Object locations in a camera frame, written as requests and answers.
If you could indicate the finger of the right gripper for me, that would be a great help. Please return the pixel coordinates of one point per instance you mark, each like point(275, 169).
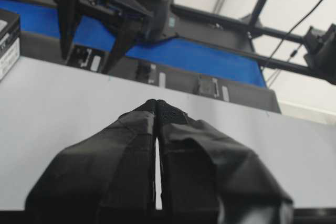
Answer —
point(68, 21)
point(125, 40)

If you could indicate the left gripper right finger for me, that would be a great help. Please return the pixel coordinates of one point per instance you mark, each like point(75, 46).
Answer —
point(208, 177)

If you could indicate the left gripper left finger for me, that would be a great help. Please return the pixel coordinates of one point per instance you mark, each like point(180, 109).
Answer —
point(107, 178)

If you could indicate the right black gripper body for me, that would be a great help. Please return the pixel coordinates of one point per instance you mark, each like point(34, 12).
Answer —
point(113, 10)

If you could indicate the black dynamixel box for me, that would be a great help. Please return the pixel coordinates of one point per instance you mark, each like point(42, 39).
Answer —
point(86, 58)
point(212, 88)
point(10, 40)
point(149, 73)

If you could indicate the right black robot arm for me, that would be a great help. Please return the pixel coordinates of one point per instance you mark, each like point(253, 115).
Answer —
point(152, 28)

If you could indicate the black base board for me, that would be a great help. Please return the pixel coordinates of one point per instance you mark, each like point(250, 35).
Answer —
point(46, 48)

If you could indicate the black Dynamixel box on white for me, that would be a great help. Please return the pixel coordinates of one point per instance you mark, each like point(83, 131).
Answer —
point(10, 40)

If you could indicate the white base board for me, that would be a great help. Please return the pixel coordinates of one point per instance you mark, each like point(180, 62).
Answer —
point(46, 107)

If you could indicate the blue table cloth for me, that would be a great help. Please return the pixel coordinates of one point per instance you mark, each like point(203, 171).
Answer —
point(178, 53)

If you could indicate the black camera on frame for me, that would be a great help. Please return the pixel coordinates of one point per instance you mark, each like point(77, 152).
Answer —
point(320, 56)

